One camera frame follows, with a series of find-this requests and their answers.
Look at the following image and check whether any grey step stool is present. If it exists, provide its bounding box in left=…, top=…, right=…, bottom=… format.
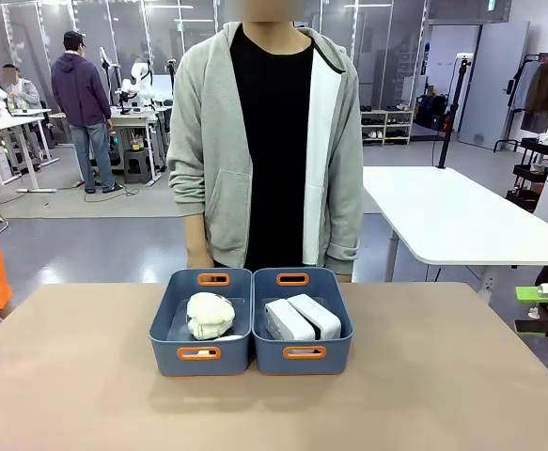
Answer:
left=122, top=149, right=155, bottom=185

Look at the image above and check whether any wooden shoe rack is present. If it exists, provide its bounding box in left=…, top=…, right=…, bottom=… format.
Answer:
left=360, top=108, right=415, bottom=147

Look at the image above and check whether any black tripod pole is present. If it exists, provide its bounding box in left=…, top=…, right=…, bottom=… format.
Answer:
left=436, top=54, right=473, bottom=169

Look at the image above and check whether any grey door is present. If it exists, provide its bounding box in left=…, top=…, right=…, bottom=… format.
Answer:
left=458, top=21, right=531, bottom=151

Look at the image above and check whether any grey desk with equipment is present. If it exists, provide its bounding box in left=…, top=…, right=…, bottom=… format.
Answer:
left=107, top=105, right=169, bottom=188

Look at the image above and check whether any person's right hand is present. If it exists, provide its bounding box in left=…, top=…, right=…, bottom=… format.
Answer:
left=186, top=252, right=216, bottom=271

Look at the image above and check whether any black bags stack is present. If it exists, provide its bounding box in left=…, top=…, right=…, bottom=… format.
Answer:
left=414, top=92, right=449, bottom=132

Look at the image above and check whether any white clock with dotted back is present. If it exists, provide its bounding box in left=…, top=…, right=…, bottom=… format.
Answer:
left=263, top=299, right=318, bottom=343

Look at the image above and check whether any seated person in grey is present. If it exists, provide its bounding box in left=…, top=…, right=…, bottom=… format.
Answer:
left=1, top=63, right=43, bottom=113

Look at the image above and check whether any person's right forearm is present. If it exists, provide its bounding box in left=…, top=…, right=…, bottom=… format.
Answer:
left=183, top=214, right=209, bottom=257

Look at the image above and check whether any large white table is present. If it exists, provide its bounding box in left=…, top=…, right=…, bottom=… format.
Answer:
left=361, top=164, right=548, bottom=283

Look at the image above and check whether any white standing desk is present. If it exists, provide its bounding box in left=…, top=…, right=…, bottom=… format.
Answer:
left=0, top=107, right=61, bottom=194

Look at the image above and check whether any person in navy hoodie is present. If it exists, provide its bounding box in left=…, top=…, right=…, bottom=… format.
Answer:
left=50, top=29, right=124, bottom=194

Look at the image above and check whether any blue basket with clocks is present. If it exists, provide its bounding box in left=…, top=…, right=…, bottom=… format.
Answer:
left=252, top=267, right=354, bottom=376

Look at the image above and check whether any clothes rack with coats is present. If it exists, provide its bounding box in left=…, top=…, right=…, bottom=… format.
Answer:
left=507, top=52, right=548, bottom=142

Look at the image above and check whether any blue basket with plush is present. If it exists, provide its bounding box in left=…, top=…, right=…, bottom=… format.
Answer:
left=149, top=267, right=255, bottom=378

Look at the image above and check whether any white clock with dark display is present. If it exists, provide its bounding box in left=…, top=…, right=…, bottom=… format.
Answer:
left=286, top=293, right=343, bottom=340

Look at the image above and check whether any smiling white cloud plush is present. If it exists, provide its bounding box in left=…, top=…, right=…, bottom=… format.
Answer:
left=185, top=291, right=237, bottom=326

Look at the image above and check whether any black utility cart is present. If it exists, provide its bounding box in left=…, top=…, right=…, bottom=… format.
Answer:
left=505, top=135, right=548, bottom=212

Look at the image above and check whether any person in grey hoodie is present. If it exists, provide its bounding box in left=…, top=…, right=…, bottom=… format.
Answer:
left=165, top=21, right=365, bottom=283

